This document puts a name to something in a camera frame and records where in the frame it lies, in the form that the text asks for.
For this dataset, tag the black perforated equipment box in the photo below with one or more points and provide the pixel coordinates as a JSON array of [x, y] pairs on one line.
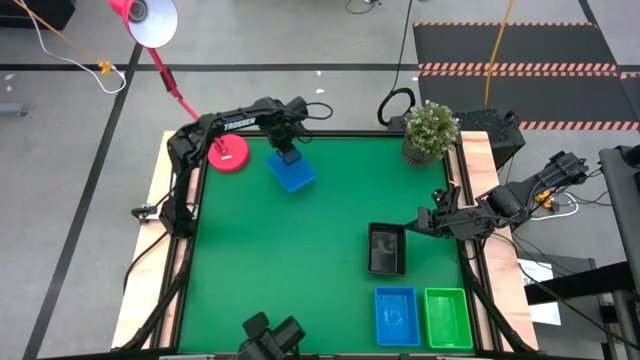
[[495, 132]]

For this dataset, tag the red desk lamp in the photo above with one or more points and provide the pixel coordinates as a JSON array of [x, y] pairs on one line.
[[228, 155]]

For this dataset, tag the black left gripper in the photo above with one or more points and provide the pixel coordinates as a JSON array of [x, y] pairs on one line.
[[286, 139]]

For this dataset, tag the white paper sheet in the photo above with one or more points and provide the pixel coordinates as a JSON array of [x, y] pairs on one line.
[[542, 300]]

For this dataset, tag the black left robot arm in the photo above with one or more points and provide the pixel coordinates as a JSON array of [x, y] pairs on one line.
[[240, 122]]

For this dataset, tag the grey floor cylinder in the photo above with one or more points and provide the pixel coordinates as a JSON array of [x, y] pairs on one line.
[[12, 109]]

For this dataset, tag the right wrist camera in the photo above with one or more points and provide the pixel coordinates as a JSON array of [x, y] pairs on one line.
[[446, 200]]

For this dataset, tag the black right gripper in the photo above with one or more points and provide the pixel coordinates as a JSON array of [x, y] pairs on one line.
[[465, 222]]

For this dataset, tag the green slotted plastic basket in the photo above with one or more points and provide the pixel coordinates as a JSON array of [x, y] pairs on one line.
[[448, 318]]

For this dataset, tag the green table mat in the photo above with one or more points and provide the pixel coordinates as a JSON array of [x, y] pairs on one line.
[[310, 260]]

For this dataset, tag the potted plant with slatted pot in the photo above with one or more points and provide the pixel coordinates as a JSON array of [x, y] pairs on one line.
[[430, 130]]

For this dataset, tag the wooden table side board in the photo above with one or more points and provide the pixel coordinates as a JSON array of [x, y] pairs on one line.
[[500, 280], [145, 290]]

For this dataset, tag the blue slotted plastic basket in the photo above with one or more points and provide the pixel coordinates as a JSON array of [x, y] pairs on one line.
[[397, 316]]

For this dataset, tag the black hazard-striped floor mat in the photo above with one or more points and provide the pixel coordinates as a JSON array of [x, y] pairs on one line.
[[510, 45], [540, 97]]

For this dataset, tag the blue sponge block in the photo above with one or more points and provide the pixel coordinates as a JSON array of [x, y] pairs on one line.
[[295, 181]]

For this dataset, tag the black metal cart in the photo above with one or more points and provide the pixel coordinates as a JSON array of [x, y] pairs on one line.
[[622, 200]]

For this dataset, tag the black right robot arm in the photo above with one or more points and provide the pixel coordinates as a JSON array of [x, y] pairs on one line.
[[520, 195]]

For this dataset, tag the black floor box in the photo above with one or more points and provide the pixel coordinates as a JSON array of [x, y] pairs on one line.
[[35, 12]]

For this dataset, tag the black slotted plastic basket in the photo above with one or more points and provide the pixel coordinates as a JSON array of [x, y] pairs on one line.
[[386, 249]]

